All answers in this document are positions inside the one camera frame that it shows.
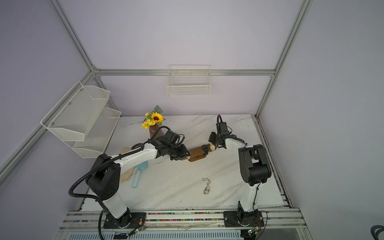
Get sunflower bouquet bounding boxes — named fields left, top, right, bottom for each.
left=142, top=105, right=166, bottom=129

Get white two-tier mesh shelf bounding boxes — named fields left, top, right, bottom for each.
left=41, top=82, right=121, bottom=159

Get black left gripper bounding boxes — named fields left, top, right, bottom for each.
left=167, top=143, right=191, bottom=161

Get aluminium cage frame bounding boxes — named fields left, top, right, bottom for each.
left=1, top=1, right=302, bottom=215

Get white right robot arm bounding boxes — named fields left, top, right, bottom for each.
left=209, top=115, right=272, bottom=234

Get black wrist watch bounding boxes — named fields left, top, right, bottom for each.
left=202, top=145, right=210, bottom=156

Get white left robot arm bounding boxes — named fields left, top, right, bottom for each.
left=68, top=126, right=191, bottom=240

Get white wire wall basket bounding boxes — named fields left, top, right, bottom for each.
left=166, top=65, right=211, bottom=97

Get wooden watch stand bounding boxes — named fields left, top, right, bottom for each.
left=188, top=146, right=207, bottom=162

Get light blue plastic shovel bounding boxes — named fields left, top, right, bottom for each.
left=132, top=161, right=148, bottom=189

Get beige wooden board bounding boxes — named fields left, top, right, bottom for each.
left=120, top=147, right=134, bottom=184

